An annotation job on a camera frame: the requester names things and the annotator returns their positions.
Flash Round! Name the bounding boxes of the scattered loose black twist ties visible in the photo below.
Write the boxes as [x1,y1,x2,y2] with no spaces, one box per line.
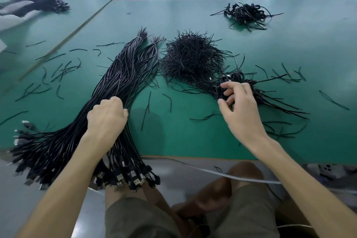
[0,40,350,139]

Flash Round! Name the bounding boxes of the person's right forearm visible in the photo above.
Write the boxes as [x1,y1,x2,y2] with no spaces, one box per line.
[247,133,357,238]

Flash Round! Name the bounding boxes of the small heap of tied cables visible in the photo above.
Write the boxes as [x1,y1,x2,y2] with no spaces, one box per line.
[210,2,284,32]

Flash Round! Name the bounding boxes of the pile of black twist ties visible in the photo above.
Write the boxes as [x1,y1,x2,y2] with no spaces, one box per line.
[160,30,240,94]

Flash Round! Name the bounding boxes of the heap of tied black cables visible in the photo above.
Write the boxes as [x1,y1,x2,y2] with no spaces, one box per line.
[195,62,310,120]

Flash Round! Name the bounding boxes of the black cable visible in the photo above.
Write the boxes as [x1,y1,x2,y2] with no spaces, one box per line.
[213,84,235,102]

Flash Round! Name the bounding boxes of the person's left leg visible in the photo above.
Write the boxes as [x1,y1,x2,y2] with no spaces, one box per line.
[104,175,196,238]

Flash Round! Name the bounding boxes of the person's olive shorts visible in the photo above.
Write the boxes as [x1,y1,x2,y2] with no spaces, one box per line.
[104,183,282,238]

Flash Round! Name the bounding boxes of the person's right leg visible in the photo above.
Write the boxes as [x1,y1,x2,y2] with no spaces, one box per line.
[171,161,265,219]

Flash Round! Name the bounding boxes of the dark cable heap beside cloth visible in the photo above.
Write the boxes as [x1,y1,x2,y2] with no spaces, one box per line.
[22,0,71,13]

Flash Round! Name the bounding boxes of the person's leg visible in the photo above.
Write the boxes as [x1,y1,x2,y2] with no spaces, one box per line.
[104,175,196,238]
[171,161,265,219]

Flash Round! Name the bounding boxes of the person's left hand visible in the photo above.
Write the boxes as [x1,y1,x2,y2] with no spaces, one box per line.
[84,96,129,154]

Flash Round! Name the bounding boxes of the person's right hand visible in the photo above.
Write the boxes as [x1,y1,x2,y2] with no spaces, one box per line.
[217,81,269,149]

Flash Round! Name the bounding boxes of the person's left forearm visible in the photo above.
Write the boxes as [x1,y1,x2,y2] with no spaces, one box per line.
[15,132,112,238]

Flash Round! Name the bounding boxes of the white flat cable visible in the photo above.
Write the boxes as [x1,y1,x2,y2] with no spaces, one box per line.
[149,156,283,185]

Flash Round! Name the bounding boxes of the bundle of long black cables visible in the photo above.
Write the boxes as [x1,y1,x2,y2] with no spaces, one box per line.
[7,27,166,192]

